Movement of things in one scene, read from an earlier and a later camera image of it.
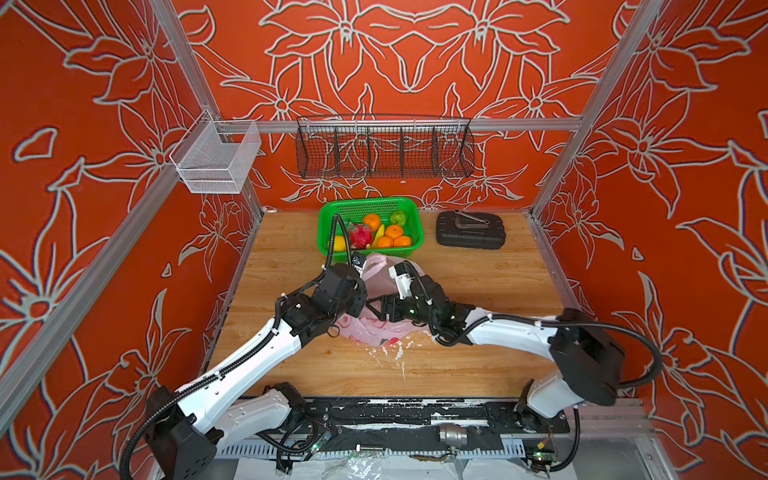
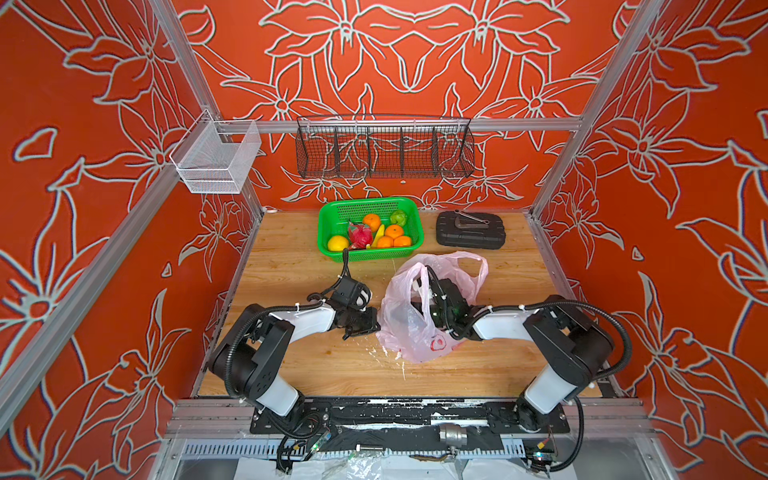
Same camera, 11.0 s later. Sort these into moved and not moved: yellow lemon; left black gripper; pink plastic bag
Moved: pink plastic bag; left black gripper
Not moved: yellow lemon
